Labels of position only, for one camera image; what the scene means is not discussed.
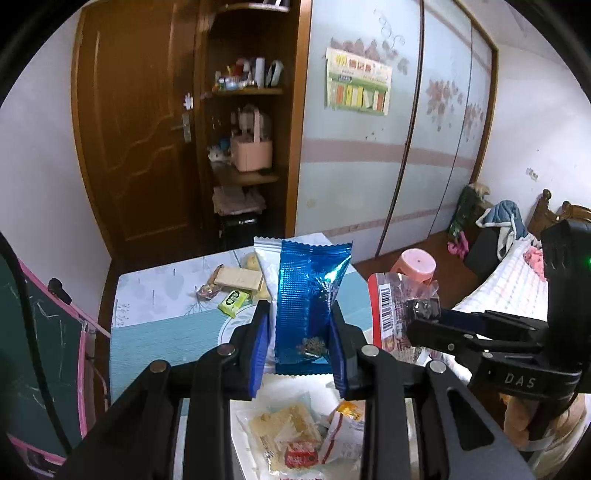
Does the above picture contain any white orange snack packet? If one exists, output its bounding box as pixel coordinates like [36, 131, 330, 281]
[318, 400, 365, 464]

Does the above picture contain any clothes pile on chair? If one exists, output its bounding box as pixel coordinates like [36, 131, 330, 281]
[448, 183, 529, 280]

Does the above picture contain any pink basket on shelf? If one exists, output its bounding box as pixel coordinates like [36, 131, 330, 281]
[230, 105, 273, 173]

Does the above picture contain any cracker packet in tray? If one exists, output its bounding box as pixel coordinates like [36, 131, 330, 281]
[240, 402, 324, 474]

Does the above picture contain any green candy packet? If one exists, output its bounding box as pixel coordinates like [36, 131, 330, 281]
[217, 290, 250, 318]

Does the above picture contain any white tray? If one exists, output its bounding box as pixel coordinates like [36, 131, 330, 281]
[230, 374, 366, 479]

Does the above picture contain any person's right hand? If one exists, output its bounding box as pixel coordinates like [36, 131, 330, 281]
[503, 394, 588, 452]

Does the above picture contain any beige wafer packet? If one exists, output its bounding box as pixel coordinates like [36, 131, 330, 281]
[213, 266, 263, 291]

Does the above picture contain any wooden shelf unit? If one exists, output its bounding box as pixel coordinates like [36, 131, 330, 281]
[194, 1, 312, 251]

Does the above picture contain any red clear snack packet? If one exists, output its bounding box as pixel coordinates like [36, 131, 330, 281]
[368, 272, 442, 366]

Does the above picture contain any pink plastic stool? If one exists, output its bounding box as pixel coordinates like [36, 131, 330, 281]
[391, 248, 437, 284]

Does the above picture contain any wall poster chart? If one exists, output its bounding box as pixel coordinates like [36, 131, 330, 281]
[325, 48, 393, 116]

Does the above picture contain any green chalkboard pink frame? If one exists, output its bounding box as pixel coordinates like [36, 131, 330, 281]
[1, 251, 110, 479]

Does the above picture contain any folded cloth on shelf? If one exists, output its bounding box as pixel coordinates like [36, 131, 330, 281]
[212, 187, 266, 216]

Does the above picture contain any white patterned bed cover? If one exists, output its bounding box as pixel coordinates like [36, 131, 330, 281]
[454, 234, 548, 321]

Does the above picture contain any blue foil snack packet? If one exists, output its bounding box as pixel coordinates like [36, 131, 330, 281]
[274, 240, 353, 375]

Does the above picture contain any small red snack packet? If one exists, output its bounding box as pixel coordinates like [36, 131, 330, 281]
[284, 440, 319, 469]

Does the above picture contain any brown wooden door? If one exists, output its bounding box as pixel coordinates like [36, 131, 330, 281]
[72, 1, 200, 271]

